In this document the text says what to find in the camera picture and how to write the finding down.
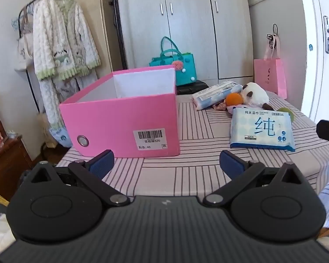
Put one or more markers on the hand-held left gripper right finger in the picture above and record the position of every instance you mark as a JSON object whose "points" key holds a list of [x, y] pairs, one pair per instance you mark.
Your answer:
{"points": [[231, 162]]}

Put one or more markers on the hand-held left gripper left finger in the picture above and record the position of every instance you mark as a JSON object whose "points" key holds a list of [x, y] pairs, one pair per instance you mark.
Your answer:
{"points": [[102, 163]]}

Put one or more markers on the pink storage box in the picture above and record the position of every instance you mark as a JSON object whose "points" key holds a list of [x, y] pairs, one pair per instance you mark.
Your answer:
{"points": [[112, 126]]}

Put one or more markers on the blue white wet wipes packet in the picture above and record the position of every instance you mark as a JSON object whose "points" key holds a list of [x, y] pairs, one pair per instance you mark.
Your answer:
{"points": [[260, 131]]}

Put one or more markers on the green soft ball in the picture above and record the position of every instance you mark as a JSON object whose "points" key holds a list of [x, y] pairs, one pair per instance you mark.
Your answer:
{"points": [[290, 113]]}

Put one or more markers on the pink floral scrunchie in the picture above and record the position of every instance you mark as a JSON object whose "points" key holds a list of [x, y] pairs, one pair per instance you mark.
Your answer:
{"points": [[220, 106]]}

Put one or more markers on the orange soft ball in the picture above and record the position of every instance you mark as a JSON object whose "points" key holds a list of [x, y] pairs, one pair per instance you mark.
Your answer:
{"points": [[234, 99]]}

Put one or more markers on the long blue white tissue pack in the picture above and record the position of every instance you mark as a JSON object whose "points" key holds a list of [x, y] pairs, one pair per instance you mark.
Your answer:
{"points": [[213, 94]]}

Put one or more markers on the white brown plush toy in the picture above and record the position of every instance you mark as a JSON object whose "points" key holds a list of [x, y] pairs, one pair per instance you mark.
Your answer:
{"points": [[253, 94]]}

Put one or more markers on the light blue cloth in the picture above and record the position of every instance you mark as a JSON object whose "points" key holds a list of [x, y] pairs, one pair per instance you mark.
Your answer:
{"points": [[60, 138]]}

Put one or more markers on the white door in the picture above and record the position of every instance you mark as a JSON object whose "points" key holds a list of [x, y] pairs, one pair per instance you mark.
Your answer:
{"points": [[315, 74]]}

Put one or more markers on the pale printed garment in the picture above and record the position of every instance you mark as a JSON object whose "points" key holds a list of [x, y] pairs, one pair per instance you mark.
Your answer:
{"points": [[57, 98]]}

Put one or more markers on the pink paper gift bag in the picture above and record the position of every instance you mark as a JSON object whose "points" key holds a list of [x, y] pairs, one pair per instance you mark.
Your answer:
{"points": [[270, 74]]}

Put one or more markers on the black suitcase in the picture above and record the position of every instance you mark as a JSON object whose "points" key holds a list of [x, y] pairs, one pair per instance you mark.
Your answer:
{"points": [[192, 87]]}

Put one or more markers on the brown wooden cabinet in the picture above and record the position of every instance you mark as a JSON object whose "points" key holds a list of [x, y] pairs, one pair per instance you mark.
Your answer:
{"points": [[8, 161]]}

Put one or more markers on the black clothes rack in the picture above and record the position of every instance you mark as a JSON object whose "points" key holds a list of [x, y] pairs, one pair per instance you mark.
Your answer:
{"points": [[34, 96]]}

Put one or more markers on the teal felt handbag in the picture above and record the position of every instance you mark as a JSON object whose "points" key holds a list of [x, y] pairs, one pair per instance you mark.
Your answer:
{"points": [[186, 65]]}

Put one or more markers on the white green fleece robe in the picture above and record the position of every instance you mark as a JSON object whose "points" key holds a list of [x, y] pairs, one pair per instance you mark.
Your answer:
{"points": [[60, 38]]}

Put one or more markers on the canvas tote bag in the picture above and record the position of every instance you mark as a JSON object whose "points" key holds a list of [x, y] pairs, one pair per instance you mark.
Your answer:
{"points": [[23, 54]]}

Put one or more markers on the grey wardrobe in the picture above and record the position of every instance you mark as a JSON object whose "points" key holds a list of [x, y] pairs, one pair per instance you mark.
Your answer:
{"points": [[192, 33]]}

